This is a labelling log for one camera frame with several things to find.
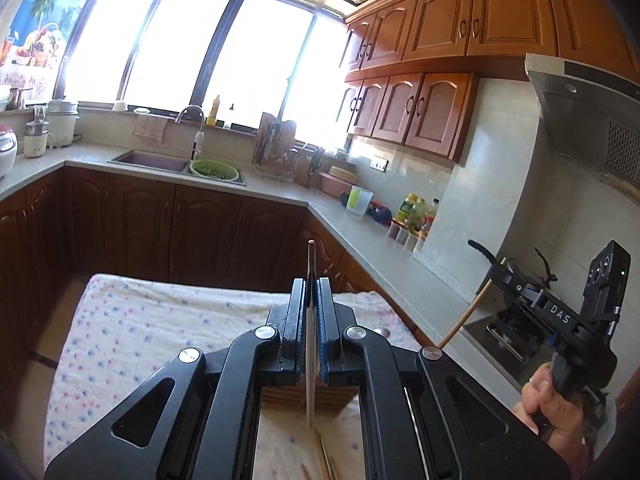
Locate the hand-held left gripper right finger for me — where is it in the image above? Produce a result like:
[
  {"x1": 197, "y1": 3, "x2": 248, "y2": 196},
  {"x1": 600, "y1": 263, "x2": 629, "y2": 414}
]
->
[{"x1": 316, "y1": 277, "x2": 571, "y2": 480}]

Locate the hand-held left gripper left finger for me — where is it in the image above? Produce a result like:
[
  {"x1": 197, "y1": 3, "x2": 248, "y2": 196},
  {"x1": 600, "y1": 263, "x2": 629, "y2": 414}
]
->
[{"x1": 44, "y1": 278, "x2": 307, "y2": 480}]

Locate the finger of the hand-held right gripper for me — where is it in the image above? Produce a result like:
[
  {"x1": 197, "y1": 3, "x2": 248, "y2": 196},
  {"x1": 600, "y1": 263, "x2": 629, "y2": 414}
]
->
[{"x1": 492, "y1": 259, "x2": 583, "y2": 342}]

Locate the wooden slatted utensil holder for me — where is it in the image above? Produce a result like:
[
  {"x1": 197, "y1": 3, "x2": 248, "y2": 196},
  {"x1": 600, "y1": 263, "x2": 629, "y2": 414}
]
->
[{"x1": 260, "y1": 382, "x2": 362, "y2": 417}]

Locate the person's right hand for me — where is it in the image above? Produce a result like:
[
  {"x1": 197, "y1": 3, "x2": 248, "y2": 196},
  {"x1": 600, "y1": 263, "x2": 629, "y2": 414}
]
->
[{"x1": 520, "y1": 364, "x2": 586, "y2": 448}]

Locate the gas stove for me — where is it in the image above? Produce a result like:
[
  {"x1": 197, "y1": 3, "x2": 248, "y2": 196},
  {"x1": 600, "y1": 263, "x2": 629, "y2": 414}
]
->
[{"x1": 462, "y1": 304, "x2": 557, "y2": 387}]

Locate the clear measuring cup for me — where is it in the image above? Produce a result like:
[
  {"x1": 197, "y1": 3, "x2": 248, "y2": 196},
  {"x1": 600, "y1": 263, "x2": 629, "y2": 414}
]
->
[{"x1": 347, "y1": 185, "x2": 372, "y2": 220}]

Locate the pink basin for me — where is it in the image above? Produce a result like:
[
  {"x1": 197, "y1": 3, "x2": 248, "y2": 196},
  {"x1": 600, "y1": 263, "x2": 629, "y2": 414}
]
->
[{"x1": 318, "y1": 164, "x2": 359, "y2": 196}]

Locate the yellow cooking oil bottle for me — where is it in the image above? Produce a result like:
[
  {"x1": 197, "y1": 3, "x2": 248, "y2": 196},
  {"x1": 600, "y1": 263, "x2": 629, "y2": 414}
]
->
[{"x1": 398, "y1": 193, "x2": 419, "y2": 227}]

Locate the white dotted cloth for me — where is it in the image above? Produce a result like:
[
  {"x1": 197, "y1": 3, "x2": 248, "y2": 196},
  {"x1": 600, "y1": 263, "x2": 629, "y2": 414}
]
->
[{"x1": 44, "y1": 274, "x2": 418, "y2": 480}]

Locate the knife block with scissors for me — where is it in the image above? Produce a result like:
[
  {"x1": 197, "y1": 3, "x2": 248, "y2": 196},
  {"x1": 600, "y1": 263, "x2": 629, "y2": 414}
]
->
[{"x1": 299, "y1": 145, "x2": 324, "y2": 189}]

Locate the dark wooden base cabinet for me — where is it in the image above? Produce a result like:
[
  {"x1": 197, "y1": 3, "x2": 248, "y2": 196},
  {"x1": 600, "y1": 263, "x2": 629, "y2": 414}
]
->
[{"x1": 0, "y1": 167, "x2": 418, "y2": 346}]

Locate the green colander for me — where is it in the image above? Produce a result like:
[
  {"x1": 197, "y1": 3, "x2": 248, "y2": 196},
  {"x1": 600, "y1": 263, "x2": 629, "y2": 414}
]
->
[{"x1": 189, "y1": 159, "x2": 239, "y2": 181}]

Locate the steel range hood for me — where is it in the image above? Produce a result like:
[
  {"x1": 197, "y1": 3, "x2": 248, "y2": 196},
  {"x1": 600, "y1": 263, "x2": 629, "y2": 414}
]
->
[{"x1": 523, "y1": 52, "x2": 640, "y2": 187}]

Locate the chrome kitchen faucet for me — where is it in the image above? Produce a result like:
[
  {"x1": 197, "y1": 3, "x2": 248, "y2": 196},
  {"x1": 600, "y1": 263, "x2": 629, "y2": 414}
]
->
[{"x1": 174, "y1": 104, "x2": 206, "y2": 161}]

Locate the steel double sink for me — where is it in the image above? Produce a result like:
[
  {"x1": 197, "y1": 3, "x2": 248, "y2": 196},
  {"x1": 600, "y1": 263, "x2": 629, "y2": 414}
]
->
[{"x1": 107, "y1": 148, "x2": 247, "y2": 187}]

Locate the pink checked towel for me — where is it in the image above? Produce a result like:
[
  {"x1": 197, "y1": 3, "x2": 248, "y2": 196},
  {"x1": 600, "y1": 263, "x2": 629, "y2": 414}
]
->
[{"x1": 132, "y1": 115, "x2": 170, "y2": 142}]

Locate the large kitchen window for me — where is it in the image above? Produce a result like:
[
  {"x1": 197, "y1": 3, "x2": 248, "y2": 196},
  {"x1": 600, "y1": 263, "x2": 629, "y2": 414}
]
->
[{"x1": 64, "y1": 0, "x2": 352, "y2": 150}]

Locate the white pot-shaped rice cooker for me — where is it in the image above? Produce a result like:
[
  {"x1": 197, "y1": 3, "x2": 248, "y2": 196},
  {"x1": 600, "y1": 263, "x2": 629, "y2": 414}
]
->
[{"x1": 46, "y1": 100, "x2": 81, "y2": 149}]

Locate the small white blender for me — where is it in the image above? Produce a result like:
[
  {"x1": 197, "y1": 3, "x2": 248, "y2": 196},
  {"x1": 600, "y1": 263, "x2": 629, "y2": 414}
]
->
[{"x1": 24, "y1": 107, "x2": 54, "y2": 159}]

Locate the white and red rice cooker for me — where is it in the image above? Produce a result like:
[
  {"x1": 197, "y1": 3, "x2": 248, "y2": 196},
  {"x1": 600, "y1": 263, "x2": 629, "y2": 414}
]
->
[{"x1": 0, "y1": 125, "x2": 19, "y2": 179}]

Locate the wire dish rack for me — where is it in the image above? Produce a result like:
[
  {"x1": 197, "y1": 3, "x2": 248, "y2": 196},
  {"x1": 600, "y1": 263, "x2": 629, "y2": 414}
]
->
[{"x1": 252, "y1": 147, "x2": 314, "y2": 186}]

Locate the wooden wall cabinet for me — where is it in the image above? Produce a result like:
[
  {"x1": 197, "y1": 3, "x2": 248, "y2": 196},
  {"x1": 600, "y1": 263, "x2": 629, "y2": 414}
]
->
[
  {"x1": 344, "y1": 0, "x2": 640, "y2": 74},
  {"x1": 344, "y1": 72, "x2": 477, "y2": 164}
]

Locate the fruit and palm wall poster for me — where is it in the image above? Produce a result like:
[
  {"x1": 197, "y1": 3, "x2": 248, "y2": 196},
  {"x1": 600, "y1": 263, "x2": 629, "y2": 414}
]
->
[{"x1": 0, "y1": 0, "x2": 99, "y2": 88}]

